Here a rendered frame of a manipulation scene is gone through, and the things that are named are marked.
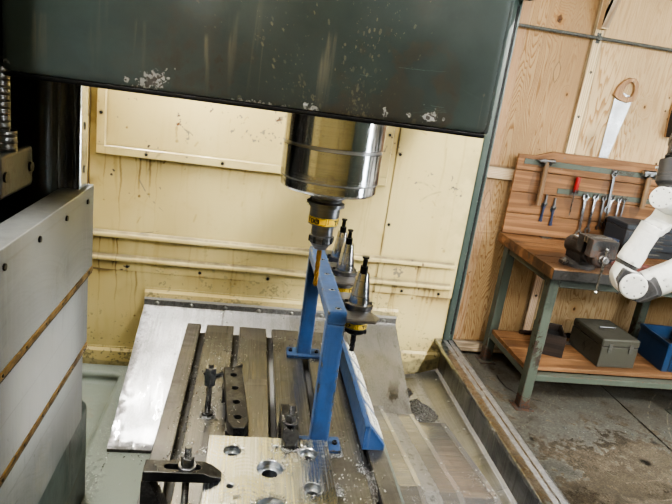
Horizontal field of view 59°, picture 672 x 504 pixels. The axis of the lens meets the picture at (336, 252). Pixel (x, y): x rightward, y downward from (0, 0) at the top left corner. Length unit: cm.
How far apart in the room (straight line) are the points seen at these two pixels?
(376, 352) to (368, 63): 139
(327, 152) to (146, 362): 124
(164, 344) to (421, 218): 96
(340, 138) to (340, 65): 11
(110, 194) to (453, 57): 142
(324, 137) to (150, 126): 116
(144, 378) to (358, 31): 137
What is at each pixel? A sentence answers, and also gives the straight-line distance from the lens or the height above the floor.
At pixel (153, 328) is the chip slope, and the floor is 81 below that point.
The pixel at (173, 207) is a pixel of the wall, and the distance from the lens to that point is 203.
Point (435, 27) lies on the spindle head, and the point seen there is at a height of 176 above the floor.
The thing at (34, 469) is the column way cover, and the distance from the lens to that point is 117.
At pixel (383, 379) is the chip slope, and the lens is 201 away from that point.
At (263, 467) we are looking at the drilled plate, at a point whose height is 98.
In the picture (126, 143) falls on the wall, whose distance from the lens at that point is 201.
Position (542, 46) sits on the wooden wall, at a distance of 395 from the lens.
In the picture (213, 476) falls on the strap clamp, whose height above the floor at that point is 100.
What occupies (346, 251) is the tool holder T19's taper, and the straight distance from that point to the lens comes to 145.
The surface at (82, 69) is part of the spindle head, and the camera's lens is 85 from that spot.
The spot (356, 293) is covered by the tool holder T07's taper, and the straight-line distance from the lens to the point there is 125.
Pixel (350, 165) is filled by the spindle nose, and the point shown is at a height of 155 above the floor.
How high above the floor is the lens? 167
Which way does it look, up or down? 16 degrees down
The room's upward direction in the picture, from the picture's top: 8 degrees clockwise
